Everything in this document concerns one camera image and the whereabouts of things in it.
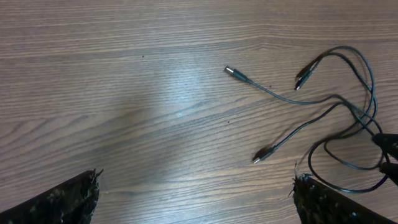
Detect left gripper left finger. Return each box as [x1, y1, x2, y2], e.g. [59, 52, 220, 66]
[1, 169, 101, 224]

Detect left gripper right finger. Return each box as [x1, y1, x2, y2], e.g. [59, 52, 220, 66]
[293, 174, 395, 224]

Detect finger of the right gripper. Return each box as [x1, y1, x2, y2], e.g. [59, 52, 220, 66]
[379, 162, 398, 185]
[372, 133, 398, 158]

